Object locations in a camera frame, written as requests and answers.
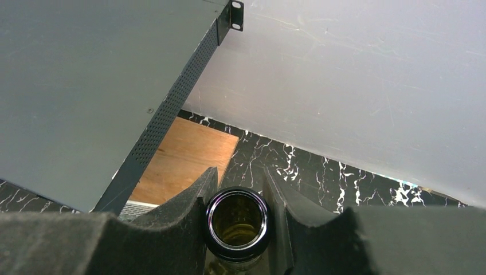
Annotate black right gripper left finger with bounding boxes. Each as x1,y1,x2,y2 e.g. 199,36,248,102
1,167,218,274

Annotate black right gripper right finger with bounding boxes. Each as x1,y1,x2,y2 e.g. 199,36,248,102
264,168,485,274

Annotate wooden board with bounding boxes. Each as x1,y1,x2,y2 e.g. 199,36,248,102
129,117,238,205

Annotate white wire wine rack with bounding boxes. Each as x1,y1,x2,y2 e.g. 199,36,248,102
118,200,158,222

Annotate grey rack-mount device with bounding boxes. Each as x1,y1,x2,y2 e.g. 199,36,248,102
1,1,244,214

